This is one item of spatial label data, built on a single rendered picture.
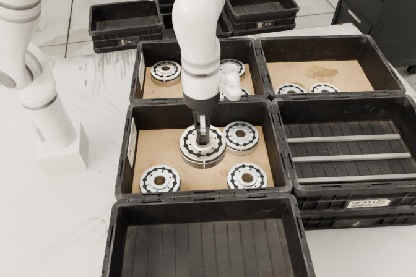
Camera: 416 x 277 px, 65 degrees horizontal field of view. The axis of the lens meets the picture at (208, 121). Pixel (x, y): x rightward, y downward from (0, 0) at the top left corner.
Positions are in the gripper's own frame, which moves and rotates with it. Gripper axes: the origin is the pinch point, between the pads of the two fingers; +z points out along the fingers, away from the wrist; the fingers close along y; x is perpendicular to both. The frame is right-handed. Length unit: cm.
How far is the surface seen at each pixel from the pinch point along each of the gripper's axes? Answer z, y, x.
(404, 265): 30, 21, 51
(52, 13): 101, -233, -130
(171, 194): 7.4, 11.3, -7.2
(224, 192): 7.4, 11.4, 4.4
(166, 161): 17.4, -4.6, -9.9
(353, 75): 18, -38, 54
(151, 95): 17.5, -31.2, -16.0
